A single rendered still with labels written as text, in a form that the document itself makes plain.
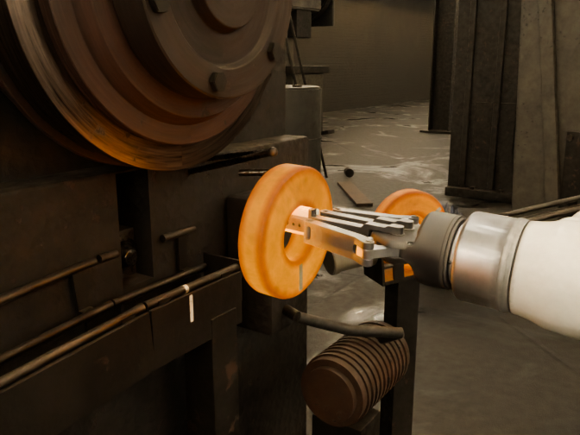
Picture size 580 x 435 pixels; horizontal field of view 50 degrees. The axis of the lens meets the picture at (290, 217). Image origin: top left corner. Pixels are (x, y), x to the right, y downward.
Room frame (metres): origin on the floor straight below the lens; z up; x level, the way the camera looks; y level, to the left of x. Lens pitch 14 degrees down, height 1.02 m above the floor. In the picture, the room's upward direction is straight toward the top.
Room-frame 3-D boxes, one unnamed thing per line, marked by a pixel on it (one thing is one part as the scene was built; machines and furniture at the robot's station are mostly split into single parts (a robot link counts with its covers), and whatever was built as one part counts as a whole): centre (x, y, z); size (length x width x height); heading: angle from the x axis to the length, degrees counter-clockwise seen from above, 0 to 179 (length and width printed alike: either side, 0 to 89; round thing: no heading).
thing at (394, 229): (0.64, -0.07, 0.84); 0.11 x 0.01 x 0.04; 58
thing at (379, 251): (0.59, -0.10, 0.84); 0.05 x 0.05 x 0.02; 58
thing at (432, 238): (0.61, -0.13, 0.84); 0.09 x 0.08 x 0.07; 57
